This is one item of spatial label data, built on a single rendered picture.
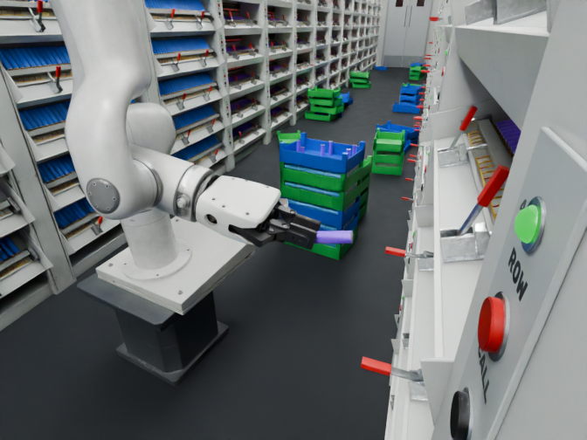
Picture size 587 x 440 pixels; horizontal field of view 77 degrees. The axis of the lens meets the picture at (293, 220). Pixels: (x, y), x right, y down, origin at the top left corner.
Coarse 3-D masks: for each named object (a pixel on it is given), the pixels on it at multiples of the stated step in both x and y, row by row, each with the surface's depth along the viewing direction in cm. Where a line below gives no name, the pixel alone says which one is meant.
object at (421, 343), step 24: (432, 216) 77; (432, 240) 73; (432, 288) 60; (432, 312) 55; (432, 336) 51; (408, 360) 48; (408, 384) 45; (408, 408) 42; (408, 432) 39; (432, 432) 39
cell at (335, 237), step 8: (320, 232) 53; (328, 232) 52; (336, 232) 52; (344, 232) 51; (352, 232) 52; (320, 240) 52; (328, 240) 52; (336, 240) 51; (344, 240) 51; (352, 240) 52
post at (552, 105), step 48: (576, 0) 9; (576, 48) 9; (576, 96) 8; (528, 144) 11; (576, 144) 8; (480, 288) 15; (576, 288) 7; (576, 336) 7; (528, 384) 9; (576, 384) 6; (528, 432) 8; (576, 432) 6
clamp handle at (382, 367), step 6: (366, 360) 44; (372, 360) 44; (366, 366) 44; (372, 366) 44; (378, 366) 44; (384, 366) 44; (390, 366) 44; (378, 372) 44; (384, 372) 43; (390, 372) 43; (396, 372) 43; (402, 372) 43; (408, 372) 43; (408, 378) 43; (414, 378) 43; (420, 378) 42
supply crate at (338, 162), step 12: (288, 144) 157; (300, 144) 166; (312, 144) 166; (324, 144) 162; (336, 144) 159; (360, 144) 152; (288, 156) 151; (300, 156) 148; (312, 156) 145; (324, 156) 143; (336, 156) 159; (348, 156) 139; (360, 156) 151; (324, 168) 145; (336, 168) 142; (348, 168) 142
